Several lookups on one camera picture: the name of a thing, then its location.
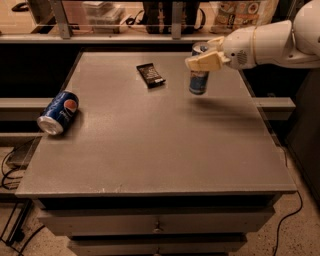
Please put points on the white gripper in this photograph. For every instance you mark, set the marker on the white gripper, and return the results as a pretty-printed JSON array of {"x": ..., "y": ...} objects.
[{"x": 238, "y": 50}]

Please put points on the Red Bull can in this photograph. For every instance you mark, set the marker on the Red Bull can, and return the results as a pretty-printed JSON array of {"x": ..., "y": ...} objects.
[{"x": 198, "y": 79}]

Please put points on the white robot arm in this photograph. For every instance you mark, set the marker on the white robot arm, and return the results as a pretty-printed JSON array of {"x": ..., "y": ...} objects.
[{"x": 289, "y": 44}]

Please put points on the dark RXBAR chocolate wrapper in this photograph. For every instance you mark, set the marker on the dark RXBAR chocolate wrapper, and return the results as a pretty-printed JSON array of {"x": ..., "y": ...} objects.
[{"x": 150, "y": 75}]

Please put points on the blue Pepsi can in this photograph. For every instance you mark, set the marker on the blue Pepsi can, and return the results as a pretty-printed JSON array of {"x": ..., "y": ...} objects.
[{"x": 57, "y": 116}]

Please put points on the printed snack bag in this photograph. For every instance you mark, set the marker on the printed snack bag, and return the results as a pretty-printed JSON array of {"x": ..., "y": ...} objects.
[{"x": 232, "y": 15}]

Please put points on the clear plastic container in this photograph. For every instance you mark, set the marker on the clear plastic container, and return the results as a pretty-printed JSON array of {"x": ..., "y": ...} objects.
[{"x": 103, "y": 16}]

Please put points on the grey upper drawer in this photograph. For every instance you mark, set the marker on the grey upper drawer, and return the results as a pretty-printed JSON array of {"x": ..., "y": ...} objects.
[{"x": 154, "y": 221}]

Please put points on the grey drawer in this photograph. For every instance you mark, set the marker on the grey drawer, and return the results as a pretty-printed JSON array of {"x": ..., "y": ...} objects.
[
  {"x": 157, "y": 246},
  {"x": 154, "y": 221}
]

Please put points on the grey lower drawer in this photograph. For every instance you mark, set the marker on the grey lower drawer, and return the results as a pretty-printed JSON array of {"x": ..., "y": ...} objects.
[{"x": 157, "y": 246}]

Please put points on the grey metal shelf rail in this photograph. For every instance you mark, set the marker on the grey metal shelf rail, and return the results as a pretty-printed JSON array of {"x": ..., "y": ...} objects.
[{"x": 72, "y": 27}]

